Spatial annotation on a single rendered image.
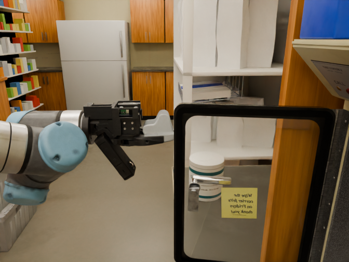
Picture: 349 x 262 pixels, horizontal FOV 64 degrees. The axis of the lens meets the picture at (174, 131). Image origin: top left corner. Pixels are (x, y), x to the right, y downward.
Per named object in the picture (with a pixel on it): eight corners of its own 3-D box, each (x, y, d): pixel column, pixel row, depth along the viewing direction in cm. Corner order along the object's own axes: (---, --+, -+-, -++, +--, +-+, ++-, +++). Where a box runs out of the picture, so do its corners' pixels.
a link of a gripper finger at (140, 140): (163, 138, 56) (119, 139, 56) (163, 145, 56) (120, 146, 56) (163, 131, 60) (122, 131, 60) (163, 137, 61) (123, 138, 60)
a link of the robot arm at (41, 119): (16, 156, 60) (24, 121, 64) (68, 155, 60) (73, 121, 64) (-4, 140, 53) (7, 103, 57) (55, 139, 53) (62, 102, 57)
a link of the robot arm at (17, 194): (11, 190, 44) (26, 129, 49) (-6, 204, 52) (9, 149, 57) (60, 197, 49) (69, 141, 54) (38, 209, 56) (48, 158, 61)
